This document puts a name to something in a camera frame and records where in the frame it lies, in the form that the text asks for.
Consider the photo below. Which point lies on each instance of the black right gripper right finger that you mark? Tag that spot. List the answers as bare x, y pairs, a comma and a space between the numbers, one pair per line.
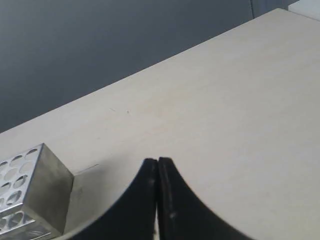
182, 215

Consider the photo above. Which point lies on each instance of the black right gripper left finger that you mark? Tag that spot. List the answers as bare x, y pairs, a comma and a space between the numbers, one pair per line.
132, 216

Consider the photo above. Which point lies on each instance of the steel test tube rack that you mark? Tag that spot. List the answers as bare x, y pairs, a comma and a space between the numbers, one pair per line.
35, 192

